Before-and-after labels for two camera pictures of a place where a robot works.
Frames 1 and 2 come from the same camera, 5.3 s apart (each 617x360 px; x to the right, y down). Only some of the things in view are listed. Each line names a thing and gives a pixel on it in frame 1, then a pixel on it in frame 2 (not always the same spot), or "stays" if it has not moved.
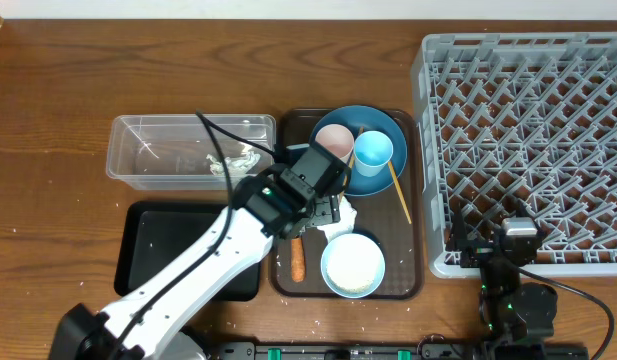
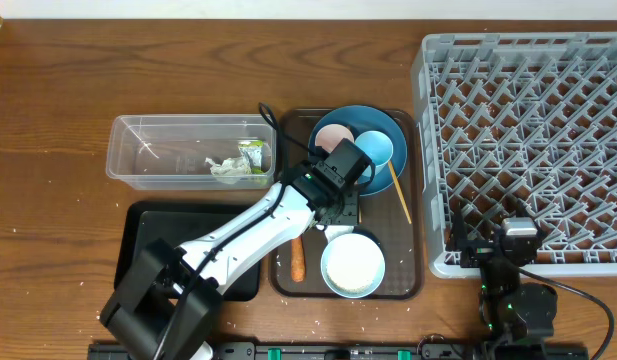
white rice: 353,263 stays
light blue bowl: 353,265 stays
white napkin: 348,215 → 230,171
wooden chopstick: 400,193 stays
